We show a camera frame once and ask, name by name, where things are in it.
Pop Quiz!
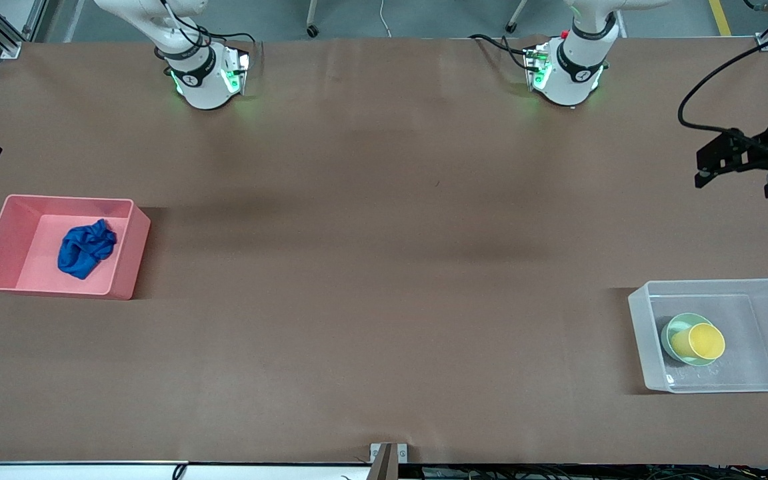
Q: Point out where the blue cloth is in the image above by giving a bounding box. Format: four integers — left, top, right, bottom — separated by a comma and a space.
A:
57, 219, 117, 280

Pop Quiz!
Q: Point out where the mint green bowl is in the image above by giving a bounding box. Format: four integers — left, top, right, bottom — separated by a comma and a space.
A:
661, 313, 722, 367

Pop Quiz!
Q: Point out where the yellow cup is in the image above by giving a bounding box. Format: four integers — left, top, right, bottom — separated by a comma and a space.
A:
670, 323, 726, 361

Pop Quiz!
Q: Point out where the clear plastic box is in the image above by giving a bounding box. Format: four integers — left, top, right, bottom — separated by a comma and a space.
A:
628, 278, 768, 394

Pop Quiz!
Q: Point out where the pink plastic bin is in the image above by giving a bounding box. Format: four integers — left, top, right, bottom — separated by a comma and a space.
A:
0, 194, 151, 301

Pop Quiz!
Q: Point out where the brown paper table cover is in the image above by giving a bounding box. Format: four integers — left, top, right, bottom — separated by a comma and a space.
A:
0, 33, 768, 467

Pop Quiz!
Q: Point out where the white board strip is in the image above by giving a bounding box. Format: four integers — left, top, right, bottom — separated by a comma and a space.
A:
0, 461, 373, 480

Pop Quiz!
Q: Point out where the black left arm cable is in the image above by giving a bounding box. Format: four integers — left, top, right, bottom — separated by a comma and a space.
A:
678, 23, 768, 147

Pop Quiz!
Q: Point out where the black left base cable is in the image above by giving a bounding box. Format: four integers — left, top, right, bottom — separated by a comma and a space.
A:
469, 33, 535, 71

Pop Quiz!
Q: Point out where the black base cable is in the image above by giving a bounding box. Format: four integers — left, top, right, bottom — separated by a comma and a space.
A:
194, 25, 258, 51
469, 33, 535, 71

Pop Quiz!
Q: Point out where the black right base cable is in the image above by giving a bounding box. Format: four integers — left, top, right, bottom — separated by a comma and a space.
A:
194, 25, 258, 51

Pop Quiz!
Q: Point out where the metal table edge bracket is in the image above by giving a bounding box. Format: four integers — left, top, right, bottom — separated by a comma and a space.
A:
369, 443, 409, 480

